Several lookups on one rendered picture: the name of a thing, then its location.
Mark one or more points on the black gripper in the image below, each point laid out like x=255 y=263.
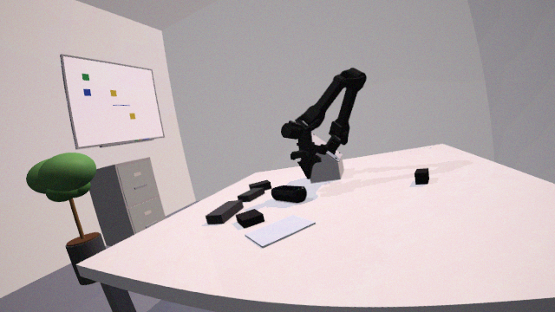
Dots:
x=308 y=160

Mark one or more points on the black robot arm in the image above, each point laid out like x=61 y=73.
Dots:
x=351 y=79

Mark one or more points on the dark grey controller unit with rocker switches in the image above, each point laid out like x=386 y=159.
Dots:
x=289 y=193

